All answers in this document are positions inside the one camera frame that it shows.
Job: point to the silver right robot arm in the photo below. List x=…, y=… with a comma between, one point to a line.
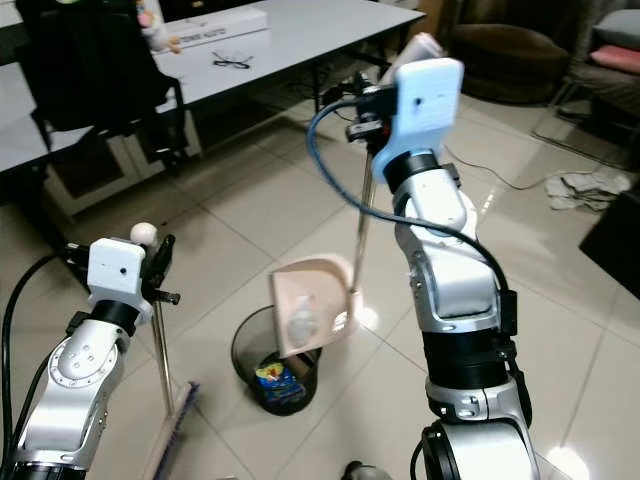
x=455, y=280

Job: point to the white table with black legs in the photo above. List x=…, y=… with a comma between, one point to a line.
x=310, y=40

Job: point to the white low cabinet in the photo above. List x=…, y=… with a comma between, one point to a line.
x=105, y=165

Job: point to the dark brown round pouf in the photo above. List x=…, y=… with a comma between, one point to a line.
x=508, y=60

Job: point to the black eyeglasses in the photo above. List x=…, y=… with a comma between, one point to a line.
x=232, y=60

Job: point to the blue yellow snack packet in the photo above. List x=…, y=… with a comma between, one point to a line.
x=275, y=376

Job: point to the black mesh waste bin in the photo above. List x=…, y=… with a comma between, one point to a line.
x=275, y=398

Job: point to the long white printed box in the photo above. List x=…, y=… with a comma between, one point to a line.
x=220, y=26

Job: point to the black chair with black bag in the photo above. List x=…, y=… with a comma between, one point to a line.
x=95, y=65

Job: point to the crumpled grey white cloth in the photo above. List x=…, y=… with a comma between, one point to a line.
x=588, y=188

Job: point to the small doll figure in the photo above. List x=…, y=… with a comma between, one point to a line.
x=157, y=28

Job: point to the chair with pink cushion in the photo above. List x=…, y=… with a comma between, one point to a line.
x=615, y=50

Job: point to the black box furniture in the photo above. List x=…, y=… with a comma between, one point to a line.
x=612, y=245

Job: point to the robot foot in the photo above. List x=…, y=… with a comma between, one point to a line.
x=365, y=471

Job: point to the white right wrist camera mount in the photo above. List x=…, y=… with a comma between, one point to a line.
x=425, y=110

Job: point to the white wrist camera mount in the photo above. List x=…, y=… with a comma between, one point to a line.
x=425, y=110
x=112, y=272

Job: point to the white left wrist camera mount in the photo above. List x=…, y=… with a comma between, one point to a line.
x=112, y=272

